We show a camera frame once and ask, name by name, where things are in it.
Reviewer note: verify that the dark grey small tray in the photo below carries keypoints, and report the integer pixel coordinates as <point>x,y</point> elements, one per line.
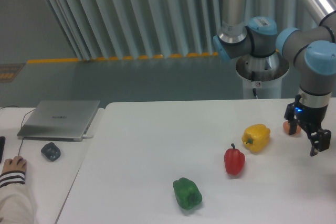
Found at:
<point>51,151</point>

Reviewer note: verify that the person's hand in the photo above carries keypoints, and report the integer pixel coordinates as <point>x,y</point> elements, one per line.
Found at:
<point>17,164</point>

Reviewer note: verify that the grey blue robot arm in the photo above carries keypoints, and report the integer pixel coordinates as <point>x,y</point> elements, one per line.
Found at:
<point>264,54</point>

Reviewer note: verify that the brown egg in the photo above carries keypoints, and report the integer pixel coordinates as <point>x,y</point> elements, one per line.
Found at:
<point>285,128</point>

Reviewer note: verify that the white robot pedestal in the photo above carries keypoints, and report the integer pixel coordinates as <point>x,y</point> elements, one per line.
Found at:
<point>262,77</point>

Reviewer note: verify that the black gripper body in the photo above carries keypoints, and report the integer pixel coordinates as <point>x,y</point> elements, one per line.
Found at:
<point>308,115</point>

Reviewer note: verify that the striped cream sleeve forearm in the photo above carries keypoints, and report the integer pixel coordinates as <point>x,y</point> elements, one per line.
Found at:
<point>16,203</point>

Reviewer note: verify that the yellow bell pepper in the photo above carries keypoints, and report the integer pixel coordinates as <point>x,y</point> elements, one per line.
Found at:
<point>256,137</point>

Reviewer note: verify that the grey pleated curtain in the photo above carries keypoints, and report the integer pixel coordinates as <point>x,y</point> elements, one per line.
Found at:
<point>121,29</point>

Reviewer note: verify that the red bell pepper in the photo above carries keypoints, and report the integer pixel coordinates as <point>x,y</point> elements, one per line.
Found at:
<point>234,160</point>

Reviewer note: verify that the silver closed laptop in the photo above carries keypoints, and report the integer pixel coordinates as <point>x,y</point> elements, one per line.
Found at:
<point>60,120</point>

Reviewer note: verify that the black phone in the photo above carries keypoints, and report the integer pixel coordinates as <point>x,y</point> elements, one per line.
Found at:
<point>2,145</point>

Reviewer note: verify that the green bell pepper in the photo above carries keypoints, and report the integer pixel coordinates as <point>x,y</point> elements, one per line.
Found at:
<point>187,193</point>

